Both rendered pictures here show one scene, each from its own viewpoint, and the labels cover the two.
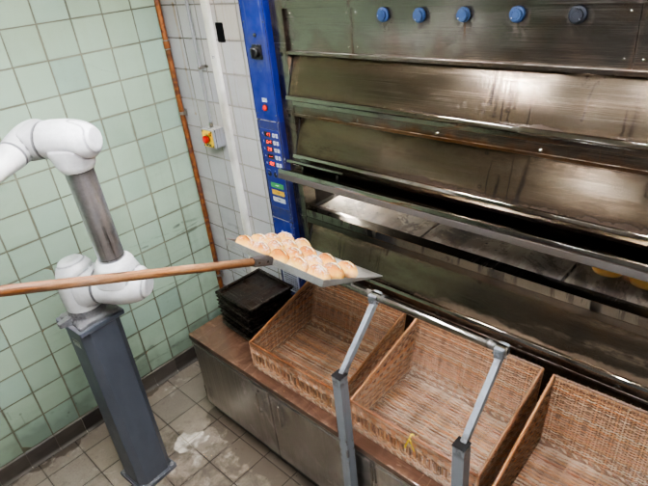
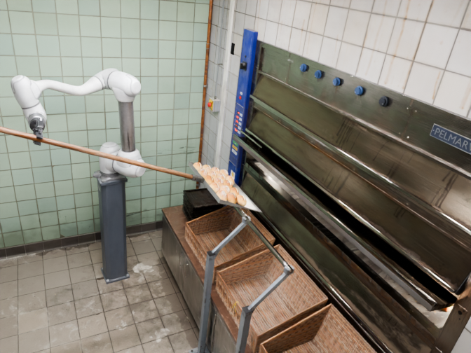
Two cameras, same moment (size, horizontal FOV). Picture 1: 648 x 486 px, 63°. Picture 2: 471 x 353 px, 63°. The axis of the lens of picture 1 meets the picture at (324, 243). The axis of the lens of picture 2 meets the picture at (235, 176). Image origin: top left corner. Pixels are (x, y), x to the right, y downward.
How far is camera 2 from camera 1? 0.72 m
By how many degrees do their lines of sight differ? 13
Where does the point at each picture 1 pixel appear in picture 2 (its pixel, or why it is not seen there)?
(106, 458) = (97, 258)
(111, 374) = (110, 211)
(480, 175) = (325, 173)
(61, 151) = (118, 89)
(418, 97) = (308, 119)
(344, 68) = (281, 90)
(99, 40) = (171, 34)
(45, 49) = (140, 33)
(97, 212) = (127, 124)
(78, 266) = (111, 148)
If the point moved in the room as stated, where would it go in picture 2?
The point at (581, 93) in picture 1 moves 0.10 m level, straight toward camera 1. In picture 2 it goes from (378, 145) to (369, 149)
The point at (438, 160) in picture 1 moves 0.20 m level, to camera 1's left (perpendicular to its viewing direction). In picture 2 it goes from (309, 157) to (277, 150)
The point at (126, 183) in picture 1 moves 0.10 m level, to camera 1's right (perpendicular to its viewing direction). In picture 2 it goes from (160, 115) to (170, 117)
